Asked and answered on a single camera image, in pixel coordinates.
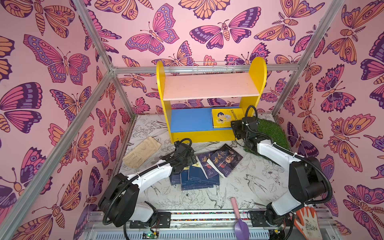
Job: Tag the navy book bottom left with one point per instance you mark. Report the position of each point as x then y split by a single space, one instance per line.
175 179

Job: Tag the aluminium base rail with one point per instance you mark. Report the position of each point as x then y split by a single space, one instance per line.
200 225

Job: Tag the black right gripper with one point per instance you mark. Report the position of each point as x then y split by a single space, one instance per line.
237 130

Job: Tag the orange and white work glove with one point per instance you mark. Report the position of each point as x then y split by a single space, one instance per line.
307 223

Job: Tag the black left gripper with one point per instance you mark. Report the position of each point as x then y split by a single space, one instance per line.
190 161

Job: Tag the small green circuit board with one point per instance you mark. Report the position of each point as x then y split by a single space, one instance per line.
150 235

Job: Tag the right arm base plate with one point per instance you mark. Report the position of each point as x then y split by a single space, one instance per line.
258 217

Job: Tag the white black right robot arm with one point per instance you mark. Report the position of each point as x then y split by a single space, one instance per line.
308 184

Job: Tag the dark purple book with figure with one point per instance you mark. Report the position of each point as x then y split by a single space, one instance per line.
224 160

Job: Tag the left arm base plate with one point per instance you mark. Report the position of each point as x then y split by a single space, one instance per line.
159 220

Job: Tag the navy book yellow label middle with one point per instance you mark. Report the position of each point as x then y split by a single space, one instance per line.
187 184

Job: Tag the purple trowel with pink handle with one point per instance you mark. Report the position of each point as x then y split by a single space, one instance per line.
241 228

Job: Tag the navy book with yellow label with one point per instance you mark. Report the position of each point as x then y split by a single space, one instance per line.
198 175

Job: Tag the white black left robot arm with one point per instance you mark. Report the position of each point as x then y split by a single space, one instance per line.
120 202

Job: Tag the yellow book with cartoon figure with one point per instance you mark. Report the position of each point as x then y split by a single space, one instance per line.
222 117

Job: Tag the green artificial grass mat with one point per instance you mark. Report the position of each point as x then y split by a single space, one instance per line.
269 130

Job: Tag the yellow shelf with coloured boards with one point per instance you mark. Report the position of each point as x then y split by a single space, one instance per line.
197 123

